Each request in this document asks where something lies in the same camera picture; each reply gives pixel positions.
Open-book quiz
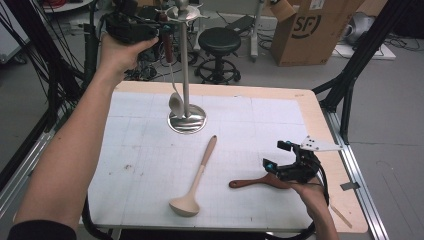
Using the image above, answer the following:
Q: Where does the grey bag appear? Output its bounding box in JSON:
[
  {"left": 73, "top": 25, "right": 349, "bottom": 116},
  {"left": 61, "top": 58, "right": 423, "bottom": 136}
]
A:
[{"left": 343, "top": 11, "right": 376, "bottom": 46}]

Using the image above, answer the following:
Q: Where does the reddish wooden spatula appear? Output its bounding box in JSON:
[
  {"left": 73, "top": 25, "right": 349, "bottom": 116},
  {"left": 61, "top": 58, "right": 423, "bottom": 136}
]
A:
[{"left": 228, "top": 172, "right": 293, "bottom": 190}]

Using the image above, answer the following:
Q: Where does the tangle of floor cables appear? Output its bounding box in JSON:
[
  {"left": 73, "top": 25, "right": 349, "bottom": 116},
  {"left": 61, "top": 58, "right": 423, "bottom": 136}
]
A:
[{"left": 123, "top": 46, "right": 201, "bottom": 82}]

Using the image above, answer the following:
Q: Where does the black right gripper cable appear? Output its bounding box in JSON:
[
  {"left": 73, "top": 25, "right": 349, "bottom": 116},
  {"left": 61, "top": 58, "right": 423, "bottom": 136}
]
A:
[{"left": 266, "top": 156, "right": 332, "bottom": 240}]

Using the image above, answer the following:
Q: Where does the white floor board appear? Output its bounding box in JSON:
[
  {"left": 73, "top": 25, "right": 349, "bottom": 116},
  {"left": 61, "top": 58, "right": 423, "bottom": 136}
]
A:
[{"left": 333, "top": 43, "right": 398, "bottom": 61}]

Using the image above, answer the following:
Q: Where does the thin wooden stick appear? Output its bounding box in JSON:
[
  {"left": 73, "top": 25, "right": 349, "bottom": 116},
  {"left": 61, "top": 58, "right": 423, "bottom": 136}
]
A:
[{"left": 329, "top": 203, "right": 354, "bottom": 230}]

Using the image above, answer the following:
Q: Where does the black frame strut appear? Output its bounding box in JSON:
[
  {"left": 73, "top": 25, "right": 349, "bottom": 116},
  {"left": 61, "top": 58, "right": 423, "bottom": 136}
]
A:
[{"left": 312, "top": 0, "right": 414, "bottom": 145}]

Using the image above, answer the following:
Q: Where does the beige ladle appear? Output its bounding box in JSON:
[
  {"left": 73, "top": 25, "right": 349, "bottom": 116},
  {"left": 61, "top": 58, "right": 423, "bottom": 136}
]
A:
[{"left": 168, "top": 134, "right": 218, "bottom": 218}]

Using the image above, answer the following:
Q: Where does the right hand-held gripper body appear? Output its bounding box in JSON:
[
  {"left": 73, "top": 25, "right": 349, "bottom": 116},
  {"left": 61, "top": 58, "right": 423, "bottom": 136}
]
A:
[{"left": 275, "top": 134, "right": 344, "bottom": 185}]

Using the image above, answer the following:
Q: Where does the aluminium rail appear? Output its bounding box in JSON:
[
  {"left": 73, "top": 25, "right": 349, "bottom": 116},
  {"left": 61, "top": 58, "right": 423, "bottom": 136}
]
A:
[
  {"left": 0, "top": 129, "right": 56, "bottom": 218},
  {"left": 321, "top": 108, "right": 390, "bottom": 240}
]

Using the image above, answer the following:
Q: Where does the black round stool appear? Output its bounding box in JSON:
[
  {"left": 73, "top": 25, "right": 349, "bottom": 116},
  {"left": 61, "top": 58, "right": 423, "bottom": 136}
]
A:
[{"left": 194, "top": 27, "right": 242, "bottom": 85}]

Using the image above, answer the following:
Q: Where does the white table with red cable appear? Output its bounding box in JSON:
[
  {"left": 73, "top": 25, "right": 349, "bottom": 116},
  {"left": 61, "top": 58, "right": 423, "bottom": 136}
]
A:
[{"left": 41, "top": 0, "right": 96, "bottom": 14}]

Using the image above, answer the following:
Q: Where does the white cabinet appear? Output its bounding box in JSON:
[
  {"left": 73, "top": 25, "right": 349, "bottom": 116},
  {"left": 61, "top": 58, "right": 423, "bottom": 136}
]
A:
[{"left": 0, "top": 6, "right": 31, "bottom": 64}]

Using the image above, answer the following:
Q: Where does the black frame with cables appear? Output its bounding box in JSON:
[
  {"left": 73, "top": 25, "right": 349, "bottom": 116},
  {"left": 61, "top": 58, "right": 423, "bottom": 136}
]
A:
[{"left": 0, "top": 0, "right": 95, "bottom": 134}]

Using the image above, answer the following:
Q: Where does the metal utensil stand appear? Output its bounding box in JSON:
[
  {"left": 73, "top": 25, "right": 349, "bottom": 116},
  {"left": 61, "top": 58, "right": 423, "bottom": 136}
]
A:
[{"left": 164, "top": 0, "right": 208, "bottom": 135}]

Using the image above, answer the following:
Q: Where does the person's right hand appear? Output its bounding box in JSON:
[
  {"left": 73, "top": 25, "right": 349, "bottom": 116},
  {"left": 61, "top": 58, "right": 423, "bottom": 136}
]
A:
[{"left": 288, "top": 181, "right": 330, "bottom": 221}]

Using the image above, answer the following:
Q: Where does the black flat device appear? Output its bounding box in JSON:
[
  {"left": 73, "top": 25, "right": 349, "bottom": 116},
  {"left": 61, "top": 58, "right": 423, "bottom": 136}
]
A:
[{"left": 226, "top": 14, "right": 256, "bottom": 34}]

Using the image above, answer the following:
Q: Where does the grey tape piece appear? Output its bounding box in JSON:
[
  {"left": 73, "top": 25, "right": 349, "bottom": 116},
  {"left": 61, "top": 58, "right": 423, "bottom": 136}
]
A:
[{"left": 339, "top": 181, "right": 361, "bottom": 192}]

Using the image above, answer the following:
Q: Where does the black sleeve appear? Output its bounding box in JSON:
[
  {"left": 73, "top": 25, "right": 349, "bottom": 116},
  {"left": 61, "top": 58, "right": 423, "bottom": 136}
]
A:
[{"left": 6, "top": 219, "right": 78, "bottom": 240}]

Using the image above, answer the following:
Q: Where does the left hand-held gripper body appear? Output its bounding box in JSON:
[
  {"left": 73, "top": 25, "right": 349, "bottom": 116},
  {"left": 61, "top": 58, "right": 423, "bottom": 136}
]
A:
[{"left": 104, "top": 0, "right": 161, "bottom": 45}]

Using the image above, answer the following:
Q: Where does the person's left hand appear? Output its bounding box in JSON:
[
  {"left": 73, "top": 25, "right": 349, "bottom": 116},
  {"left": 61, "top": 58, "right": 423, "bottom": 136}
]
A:
[{"left": 98, "top": 33, "right": 160, "bottom": 80}]

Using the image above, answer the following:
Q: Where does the metal spoon with brown handle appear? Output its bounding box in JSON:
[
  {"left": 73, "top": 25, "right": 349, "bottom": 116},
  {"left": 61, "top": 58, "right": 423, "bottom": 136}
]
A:
[{"left": 159, "top": 12, "right": 185, "bottom": 120}]

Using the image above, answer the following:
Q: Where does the large printed cardboard box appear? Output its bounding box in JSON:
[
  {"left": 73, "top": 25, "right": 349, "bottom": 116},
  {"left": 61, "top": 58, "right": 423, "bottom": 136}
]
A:
[{"left": 269, "top": 0, "right": 366, "bottom": 68}]

